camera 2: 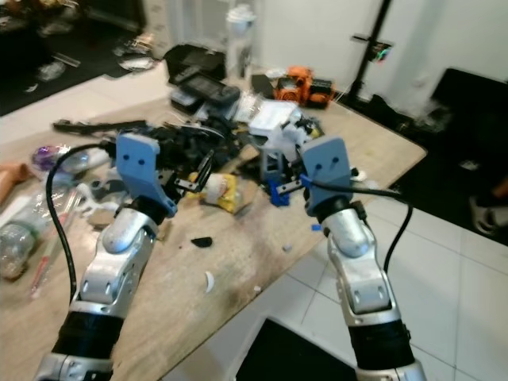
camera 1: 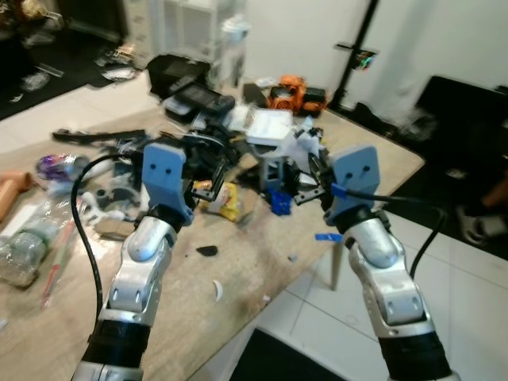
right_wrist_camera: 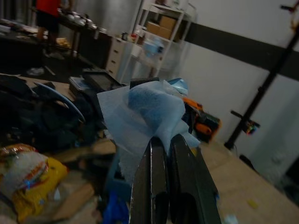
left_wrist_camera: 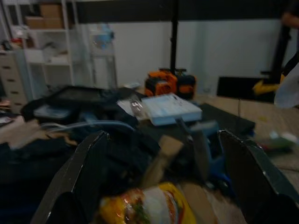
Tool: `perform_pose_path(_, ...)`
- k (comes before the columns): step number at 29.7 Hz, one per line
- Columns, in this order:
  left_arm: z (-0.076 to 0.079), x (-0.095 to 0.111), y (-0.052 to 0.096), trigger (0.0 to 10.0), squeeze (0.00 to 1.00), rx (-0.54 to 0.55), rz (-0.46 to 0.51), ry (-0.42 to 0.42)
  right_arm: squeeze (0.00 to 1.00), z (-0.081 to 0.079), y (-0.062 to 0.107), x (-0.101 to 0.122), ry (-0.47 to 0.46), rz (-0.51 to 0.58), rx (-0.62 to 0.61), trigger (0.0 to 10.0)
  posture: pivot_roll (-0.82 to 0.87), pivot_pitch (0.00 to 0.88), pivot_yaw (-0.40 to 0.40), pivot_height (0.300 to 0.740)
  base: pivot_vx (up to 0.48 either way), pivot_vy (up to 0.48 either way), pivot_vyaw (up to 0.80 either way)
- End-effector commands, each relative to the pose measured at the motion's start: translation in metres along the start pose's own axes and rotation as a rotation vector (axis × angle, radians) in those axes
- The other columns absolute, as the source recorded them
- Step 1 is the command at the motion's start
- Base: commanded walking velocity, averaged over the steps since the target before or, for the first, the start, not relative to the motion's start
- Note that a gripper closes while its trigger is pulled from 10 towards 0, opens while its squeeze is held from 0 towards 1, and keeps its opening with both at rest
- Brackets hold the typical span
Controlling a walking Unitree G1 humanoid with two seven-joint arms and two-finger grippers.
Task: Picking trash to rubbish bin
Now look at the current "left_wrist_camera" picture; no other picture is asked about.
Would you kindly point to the brown cardboard piece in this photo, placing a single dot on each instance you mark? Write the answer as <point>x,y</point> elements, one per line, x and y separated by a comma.
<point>161,161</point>

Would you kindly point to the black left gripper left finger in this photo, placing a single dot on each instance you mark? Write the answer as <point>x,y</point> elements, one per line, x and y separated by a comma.
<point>77,177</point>

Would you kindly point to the black tripod pole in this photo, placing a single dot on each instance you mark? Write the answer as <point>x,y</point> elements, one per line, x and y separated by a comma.
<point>174,35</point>

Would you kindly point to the white shelving unit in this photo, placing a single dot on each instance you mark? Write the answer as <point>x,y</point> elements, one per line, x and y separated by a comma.
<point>44,39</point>

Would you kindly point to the black tray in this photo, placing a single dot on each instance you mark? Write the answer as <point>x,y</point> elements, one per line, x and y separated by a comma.
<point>74,94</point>

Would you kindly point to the blue metal stand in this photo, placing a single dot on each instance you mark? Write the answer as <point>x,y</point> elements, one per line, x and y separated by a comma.
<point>205,149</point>

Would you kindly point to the green packet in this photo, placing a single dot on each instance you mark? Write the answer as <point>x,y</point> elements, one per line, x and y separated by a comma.
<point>279,141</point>

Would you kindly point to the yellow snack wrapper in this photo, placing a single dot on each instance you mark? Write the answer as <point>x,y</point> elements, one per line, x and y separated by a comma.
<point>146,205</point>

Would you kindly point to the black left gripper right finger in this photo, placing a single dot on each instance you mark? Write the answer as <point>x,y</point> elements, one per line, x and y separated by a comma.
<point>257,179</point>

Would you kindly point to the black flat panel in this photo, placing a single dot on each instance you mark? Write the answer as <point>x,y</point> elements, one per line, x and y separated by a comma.
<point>243,88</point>

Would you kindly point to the yellow and black object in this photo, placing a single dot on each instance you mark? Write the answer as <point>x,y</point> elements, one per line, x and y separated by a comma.
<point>268,85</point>

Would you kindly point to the clear plastic bottle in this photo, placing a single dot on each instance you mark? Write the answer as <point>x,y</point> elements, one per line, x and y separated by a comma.
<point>137,107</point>

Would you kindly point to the white plastic bag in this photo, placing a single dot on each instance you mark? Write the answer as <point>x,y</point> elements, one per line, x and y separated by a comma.
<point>287,89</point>

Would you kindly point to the white drawer cabinet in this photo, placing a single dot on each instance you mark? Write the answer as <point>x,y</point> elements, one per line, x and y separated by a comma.
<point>14,79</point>

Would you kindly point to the black floor mat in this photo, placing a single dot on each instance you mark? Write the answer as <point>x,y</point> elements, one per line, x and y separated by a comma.
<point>224,119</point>

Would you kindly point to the brown cardboard box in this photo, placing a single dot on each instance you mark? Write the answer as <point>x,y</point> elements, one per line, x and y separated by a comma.
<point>50,10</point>

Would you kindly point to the orange and black power station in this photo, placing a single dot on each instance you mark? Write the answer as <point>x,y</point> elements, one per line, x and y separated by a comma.
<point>170,84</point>

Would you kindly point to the light blue flat box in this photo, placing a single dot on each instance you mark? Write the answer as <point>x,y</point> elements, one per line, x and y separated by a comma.
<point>171,108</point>

